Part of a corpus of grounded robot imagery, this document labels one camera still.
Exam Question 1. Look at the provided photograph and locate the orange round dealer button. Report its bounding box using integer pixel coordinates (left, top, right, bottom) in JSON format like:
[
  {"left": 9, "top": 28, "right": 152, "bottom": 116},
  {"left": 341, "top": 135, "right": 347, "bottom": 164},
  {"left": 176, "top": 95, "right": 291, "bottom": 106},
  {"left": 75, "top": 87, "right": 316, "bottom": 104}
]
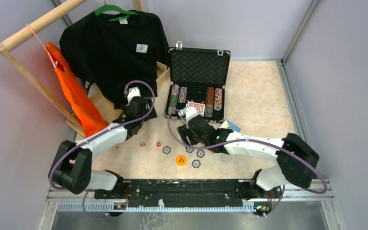
[{"left": 175, "top": 155, "right": 187, "bottom": 166}]

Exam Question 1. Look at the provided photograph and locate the clear round button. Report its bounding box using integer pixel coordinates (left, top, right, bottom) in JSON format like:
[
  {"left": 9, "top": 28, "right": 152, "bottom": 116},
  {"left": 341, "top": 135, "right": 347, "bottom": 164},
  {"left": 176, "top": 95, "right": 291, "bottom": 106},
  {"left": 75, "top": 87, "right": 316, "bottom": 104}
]
[{"left": 220, "top": 154, "right": 232, "bottom": 163}]

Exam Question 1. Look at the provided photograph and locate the black aluminium poker case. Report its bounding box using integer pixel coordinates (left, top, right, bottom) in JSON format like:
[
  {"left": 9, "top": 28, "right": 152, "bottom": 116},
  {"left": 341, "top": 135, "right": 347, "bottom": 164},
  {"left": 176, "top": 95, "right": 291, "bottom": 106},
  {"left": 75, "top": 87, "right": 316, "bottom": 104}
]
[{"left": 164, "top": 42, "right": 231, "bottom": 123}]

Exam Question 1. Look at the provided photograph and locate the blue poker chip bottom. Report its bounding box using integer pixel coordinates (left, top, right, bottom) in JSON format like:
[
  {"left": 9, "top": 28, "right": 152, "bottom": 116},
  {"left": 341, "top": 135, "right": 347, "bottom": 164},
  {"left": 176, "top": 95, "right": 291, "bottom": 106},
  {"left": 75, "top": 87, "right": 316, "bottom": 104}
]
[{"left": 192, "top": 160, "right": 201, "bottom": 168}]

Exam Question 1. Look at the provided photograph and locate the green grey chip stack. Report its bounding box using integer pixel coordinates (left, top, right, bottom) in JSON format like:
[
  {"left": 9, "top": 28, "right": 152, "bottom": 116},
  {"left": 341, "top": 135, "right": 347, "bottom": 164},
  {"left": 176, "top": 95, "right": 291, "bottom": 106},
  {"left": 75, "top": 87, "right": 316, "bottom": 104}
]
[{"left": 167, "top": 84, "right": 180, "bottom": 113}]

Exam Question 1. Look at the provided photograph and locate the red playing card deck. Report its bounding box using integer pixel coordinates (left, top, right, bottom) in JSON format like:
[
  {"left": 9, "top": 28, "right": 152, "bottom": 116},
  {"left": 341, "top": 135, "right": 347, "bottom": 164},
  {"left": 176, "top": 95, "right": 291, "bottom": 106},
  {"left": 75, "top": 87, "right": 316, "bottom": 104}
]
[{"left": 186, "top": 102, "right": 206, "bottom": 116}]

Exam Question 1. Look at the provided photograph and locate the green clothes hanger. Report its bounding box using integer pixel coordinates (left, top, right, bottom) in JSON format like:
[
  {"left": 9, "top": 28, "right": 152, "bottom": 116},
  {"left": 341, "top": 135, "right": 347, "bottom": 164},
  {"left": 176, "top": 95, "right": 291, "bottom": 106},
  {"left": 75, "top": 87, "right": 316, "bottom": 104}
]
[{"left": 94, "top": 3, "right": 138, "bottom": 22}]

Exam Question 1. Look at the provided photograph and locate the black t-shirt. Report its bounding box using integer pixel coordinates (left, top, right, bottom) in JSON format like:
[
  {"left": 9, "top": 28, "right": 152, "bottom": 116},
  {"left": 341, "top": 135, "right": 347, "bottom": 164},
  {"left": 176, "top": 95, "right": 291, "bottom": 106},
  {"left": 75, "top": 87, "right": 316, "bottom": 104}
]
[{"left": 59, "top": 11, "right": 170, "bottom": 109}]

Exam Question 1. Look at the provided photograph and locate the orange black chip stack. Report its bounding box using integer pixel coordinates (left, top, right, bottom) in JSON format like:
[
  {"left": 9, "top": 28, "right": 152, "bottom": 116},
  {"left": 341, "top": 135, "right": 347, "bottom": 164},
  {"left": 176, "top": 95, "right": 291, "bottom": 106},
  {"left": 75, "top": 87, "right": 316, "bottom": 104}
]
[{"left": 205, "top": 87, "right": 215, "bottom": 117}]

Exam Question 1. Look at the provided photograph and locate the blue playing card box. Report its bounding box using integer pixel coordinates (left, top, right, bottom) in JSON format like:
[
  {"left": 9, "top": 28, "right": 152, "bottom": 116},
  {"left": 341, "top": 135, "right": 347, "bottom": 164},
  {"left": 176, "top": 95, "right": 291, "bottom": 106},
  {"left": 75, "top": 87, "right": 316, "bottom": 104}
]
[{"left": 219, "top": 120, "right": 241, "bottom": 132}]

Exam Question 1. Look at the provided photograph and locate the red white chip stack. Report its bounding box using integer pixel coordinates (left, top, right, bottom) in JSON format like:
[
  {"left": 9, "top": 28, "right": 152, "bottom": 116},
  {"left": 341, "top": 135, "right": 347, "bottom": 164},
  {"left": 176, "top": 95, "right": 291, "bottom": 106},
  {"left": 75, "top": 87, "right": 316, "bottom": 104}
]
[{"left": 214, "top": 88, "right": 223, "bottom": 111}]

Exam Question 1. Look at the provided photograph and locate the wooden clothes rack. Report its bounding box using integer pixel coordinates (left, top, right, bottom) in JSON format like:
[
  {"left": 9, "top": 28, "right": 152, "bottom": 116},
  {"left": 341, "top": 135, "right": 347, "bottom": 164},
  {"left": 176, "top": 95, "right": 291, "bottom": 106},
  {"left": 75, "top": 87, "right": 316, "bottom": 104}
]
[{"left": 0, "top": 0, "right": 172, "bottom": 129}]

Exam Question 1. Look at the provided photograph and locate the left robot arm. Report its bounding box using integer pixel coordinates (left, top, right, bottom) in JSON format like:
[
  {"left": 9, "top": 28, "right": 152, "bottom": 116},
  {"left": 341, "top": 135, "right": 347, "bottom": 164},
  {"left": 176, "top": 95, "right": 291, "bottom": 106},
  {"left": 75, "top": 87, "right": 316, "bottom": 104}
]
[{"left": 48, "top": 96, "right": 157, "bottom": 195}]

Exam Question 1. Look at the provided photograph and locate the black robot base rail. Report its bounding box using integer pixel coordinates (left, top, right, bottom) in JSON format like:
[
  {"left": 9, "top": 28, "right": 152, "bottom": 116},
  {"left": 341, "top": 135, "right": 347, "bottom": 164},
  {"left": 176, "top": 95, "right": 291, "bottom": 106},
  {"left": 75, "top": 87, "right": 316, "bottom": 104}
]
[{"left": 94, "top": 179, "right": 280, "bottom": 208}]

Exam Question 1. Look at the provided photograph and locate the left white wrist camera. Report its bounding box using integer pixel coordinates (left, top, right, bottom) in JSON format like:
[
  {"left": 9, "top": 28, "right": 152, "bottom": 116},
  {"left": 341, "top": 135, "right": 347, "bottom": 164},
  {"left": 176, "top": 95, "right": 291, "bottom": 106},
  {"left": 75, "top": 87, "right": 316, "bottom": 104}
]
[{"left": 126, "top": 87, "right": 141, "bottom": 104}]

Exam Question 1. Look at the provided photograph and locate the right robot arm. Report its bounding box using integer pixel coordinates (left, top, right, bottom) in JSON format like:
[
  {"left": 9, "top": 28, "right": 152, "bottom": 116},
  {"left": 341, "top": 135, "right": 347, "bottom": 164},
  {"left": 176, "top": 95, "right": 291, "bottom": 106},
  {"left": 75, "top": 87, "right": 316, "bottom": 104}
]
[{"left": 177, "top": 116, "right": 320, "bottom": 191}]

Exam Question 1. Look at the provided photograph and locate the purple blue chip stack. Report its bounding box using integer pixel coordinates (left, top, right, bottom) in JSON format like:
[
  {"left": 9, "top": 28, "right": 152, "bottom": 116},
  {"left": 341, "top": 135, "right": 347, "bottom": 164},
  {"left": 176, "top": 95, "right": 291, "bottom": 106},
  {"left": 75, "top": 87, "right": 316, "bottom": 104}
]
[{"left": 178, "top": 86, "right": 188, "bottom": 104}]

